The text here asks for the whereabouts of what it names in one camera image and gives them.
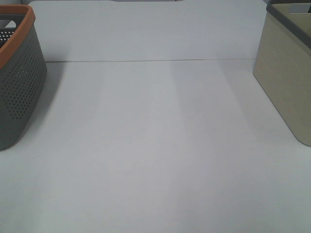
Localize grey perforated basket orange rim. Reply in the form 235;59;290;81
0;4;47;150

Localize beige basket grey rim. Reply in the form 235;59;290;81
253;0;311;146

